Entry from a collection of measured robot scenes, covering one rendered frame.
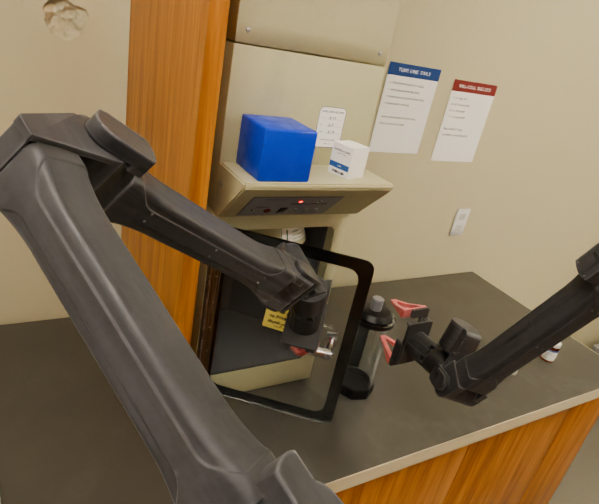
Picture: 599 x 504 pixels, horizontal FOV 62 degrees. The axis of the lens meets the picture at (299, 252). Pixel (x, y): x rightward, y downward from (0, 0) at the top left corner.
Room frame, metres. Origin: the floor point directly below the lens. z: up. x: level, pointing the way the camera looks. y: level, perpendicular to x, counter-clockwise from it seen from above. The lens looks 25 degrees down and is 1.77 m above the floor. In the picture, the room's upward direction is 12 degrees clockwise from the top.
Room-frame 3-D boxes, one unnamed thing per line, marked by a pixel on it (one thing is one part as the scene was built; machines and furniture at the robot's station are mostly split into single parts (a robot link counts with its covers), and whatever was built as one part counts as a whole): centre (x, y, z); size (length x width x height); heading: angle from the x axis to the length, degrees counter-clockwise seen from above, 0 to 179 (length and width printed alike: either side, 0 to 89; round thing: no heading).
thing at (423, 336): (0.90, -0.29, 1.19); 0.07 x 0.07 x 0.10; 34
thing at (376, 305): (1.05, -0.21, 1.18); 0.09 x 0.09 x 0.07
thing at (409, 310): (0.96, -0.25, 1.23); 0.09 x 0.07 x 0.07; 34
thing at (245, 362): (0.86, 0.01, 1.19); 0.30 x 0.01 x 0.40; 85
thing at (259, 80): (1.07, 0.11, 1.33); 0.32 x 0.25 x 0.77; 124
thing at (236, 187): (0.92, 0.01, 1.46); 0.32 x 0.11 x 0.10; 124
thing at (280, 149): (0.87, 0.08, 1.56); 0.10 x 0.10 x 0.09; 34
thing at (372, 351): (1.05, -0.21, 1.06); 0.11 x 0.11 x 0.21
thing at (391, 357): (0.96, -0.26, 1.16); 0.09 x 0.07 x 0.07; 34
